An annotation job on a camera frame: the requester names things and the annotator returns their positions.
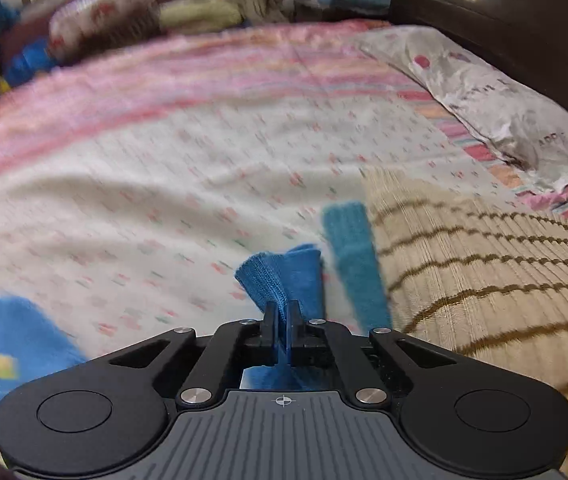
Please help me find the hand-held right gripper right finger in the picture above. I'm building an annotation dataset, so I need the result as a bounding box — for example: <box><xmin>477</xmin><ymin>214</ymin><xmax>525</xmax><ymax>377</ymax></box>
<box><xmin>287</xmin><ymin>300</ymin><xmax>458</xmax><ymax>407</ymax></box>

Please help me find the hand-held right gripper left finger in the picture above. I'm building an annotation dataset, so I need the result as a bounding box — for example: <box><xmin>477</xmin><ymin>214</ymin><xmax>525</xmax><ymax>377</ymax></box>
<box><xmin>108</xmin><ymin>301</ymin><xmax>281</xmax><ymax>409</ymax></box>

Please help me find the cherry print bed sheet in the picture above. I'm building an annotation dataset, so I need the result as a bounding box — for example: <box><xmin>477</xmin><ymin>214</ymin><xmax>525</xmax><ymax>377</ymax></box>
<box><xmin>0</xmin><ymin>19</ymin><xmax>568</xmax><ymax>463</ymax></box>

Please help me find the beige striped mat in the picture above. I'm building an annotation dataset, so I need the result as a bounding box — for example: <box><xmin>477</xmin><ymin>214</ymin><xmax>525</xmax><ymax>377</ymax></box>
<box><xmin>363</xmin><ymin>167</ymin><xmax>568</xmax><ymax>480</ymax></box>

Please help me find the white dotted pillow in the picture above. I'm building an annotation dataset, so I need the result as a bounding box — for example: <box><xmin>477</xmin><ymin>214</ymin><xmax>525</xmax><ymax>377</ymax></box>
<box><xmin>359</xmin><ymin>25</ymin><xmax>568</xmax><ymax>193</ymax></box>

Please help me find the olive green pillow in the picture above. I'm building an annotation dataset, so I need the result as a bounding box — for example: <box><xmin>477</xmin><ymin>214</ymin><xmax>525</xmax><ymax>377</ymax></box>
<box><xmin>158</xmin><ymin>0</ymin><xmax>244</xmax><ymax>33</ymax></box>

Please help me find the cluttered dark side table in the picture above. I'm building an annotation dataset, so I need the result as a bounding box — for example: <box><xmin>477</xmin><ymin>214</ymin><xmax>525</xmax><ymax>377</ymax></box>
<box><xmin>291</xmin><ymin>0</ymin><xmax>392</xmax><ymax>25</ymax></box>

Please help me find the floral red pillow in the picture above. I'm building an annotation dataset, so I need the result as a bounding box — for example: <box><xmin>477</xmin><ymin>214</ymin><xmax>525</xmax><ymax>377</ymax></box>
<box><xmin>46</xmin><ymin>0</ymin><xmax>162</xmax><ymax>63</ymax></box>

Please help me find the bright blue cloth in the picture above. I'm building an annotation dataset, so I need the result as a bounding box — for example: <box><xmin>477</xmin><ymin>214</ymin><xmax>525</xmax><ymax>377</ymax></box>
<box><xmin>0</xmin><ymin>0</ymin><xmax>60</xmax><ymax>88</ymax></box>

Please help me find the dark wooden headboard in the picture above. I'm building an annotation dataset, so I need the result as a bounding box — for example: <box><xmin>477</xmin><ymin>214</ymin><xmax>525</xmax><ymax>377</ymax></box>
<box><xmin>389</xmin><ymin>0</ymin><xmax>568</xmax><ymax>148</ymax></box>

